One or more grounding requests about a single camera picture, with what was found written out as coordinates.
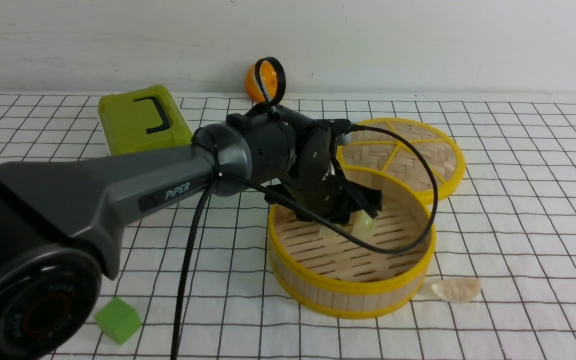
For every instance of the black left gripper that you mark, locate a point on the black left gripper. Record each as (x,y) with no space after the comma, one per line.
(317,182)

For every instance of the pale green dumpling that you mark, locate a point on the pale green dumpling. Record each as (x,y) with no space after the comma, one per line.
(327,232)
(363,226)

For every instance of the white dumpling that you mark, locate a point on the white dumpling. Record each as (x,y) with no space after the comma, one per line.
(457,290)

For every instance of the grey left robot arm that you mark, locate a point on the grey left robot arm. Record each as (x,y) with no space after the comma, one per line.
(62,223)

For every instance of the bamboo steamer lid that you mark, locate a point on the bamboo steamer lid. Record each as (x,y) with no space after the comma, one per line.
(382,153)

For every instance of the bamboo steamer tray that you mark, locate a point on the bamboo steamer tray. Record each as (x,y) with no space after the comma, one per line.
(336,278)

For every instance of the orange toy fruit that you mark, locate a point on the orange toy fruit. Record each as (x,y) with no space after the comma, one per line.
(268,75)

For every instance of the green lidded white box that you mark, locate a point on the green lidded white box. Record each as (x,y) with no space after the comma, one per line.
(142,120)

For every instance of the green foam cube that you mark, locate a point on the green foam cube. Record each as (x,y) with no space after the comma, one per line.
(118,320)

